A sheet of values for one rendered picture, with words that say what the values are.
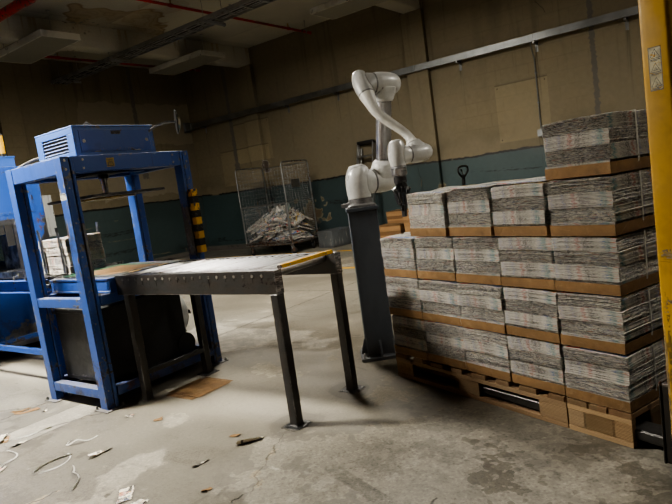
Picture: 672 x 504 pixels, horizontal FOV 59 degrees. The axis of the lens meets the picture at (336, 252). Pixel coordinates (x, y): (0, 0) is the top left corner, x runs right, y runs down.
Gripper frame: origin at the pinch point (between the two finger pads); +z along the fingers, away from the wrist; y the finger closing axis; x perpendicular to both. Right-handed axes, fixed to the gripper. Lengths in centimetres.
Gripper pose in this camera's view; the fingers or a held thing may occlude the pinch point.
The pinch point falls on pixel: (404, 210)
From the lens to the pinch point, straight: 350.0
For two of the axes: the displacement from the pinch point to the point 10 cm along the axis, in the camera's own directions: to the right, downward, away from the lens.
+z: 1.4, 9.8, 1.2
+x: -5.4, -0.2, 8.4
